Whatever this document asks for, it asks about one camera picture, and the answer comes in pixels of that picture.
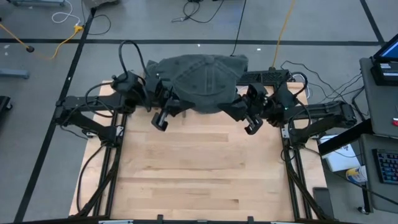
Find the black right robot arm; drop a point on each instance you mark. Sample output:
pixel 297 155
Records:
pixel 326 112

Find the silver base bracket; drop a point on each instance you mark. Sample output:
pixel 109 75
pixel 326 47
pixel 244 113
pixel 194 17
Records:
pixel 90 133
pixel 285 133

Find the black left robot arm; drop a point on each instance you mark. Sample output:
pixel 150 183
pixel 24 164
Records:
pixel 77 112

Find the black box device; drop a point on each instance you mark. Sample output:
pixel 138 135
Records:
pixel 385 73

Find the white paper box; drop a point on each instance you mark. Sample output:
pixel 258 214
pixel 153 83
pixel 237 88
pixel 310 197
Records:
pixel 340 158

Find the black wheeled base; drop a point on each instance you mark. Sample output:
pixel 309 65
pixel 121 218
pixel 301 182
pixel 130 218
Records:
pixel 3 104

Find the black aluminium table frame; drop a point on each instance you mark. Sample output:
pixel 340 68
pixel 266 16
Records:
pixel 109 193

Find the wipes canister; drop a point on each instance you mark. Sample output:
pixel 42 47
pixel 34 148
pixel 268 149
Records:
pixel 356 175

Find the grey side desk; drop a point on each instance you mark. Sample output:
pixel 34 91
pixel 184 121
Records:
pixel 379 109
pixel 367 146

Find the black perforated metal box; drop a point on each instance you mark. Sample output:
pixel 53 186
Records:
pixel 270 76

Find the red button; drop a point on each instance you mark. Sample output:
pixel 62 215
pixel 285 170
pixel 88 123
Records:
pixel 395 122

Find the black diagonal bar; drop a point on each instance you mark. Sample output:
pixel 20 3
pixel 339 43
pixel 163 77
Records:
pixel 345 137

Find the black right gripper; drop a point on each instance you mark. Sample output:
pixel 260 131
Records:
pixel 258 105

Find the laptop screen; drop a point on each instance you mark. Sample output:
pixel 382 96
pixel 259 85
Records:
pixel 388 49

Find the black round floor plug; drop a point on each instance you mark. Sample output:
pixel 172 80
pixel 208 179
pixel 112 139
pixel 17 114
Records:
pixel 30 49

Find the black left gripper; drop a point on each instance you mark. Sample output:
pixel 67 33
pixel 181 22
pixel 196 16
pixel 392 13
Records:
pixel 160 99

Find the grey table leg base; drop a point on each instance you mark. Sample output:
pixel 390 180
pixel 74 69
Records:
pixel 14 73
pixel 37 2

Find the black keyboard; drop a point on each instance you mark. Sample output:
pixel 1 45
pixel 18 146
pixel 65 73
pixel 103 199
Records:
pixel 387 166

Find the dark green baseball cap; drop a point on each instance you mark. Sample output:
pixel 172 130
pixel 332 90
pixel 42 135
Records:
pixel 202 81

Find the black phone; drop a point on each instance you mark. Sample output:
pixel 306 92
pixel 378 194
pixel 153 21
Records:
pixel 323 202

